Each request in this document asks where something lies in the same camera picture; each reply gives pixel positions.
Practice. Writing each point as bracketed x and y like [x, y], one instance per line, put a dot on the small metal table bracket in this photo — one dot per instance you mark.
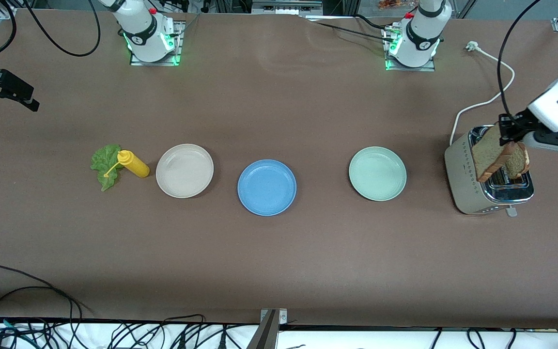
[283, 316]

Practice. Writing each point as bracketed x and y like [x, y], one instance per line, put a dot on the green lettuce leaf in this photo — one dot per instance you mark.
[100, 160]

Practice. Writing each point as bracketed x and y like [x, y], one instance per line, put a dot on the yellow squeeze bottle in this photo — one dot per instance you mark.
[136, 166]

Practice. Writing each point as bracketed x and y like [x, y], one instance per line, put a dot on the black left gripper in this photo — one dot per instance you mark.
[519, 121]

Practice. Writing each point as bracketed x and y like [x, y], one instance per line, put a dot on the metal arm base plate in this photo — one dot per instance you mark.
[410, 69]
[180, 43]

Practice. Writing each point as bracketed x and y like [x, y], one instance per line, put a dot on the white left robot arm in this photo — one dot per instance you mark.
[422, 39]

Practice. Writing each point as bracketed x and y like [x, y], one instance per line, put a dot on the beige round plate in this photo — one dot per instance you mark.
[184, 171]

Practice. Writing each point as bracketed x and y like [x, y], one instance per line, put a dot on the blue round plate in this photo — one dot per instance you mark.
[267, 187]

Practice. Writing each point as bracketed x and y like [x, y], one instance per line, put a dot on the grey metal box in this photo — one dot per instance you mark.
[286, 7]

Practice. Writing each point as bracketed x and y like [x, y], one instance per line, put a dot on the orange snack pack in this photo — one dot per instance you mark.
[390, 5]

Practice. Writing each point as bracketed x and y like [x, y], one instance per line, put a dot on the brown bread slice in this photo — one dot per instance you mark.
[487, 155]
[519, 162]

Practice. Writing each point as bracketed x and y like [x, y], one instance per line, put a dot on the beige chrome toaster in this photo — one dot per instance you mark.
[460, 189]

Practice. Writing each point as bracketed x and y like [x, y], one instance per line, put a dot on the pale green round plate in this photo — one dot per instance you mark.
[377, 173]

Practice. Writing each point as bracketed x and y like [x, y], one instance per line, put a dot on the dark grey metal post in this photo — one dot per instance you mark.
[264, 337]

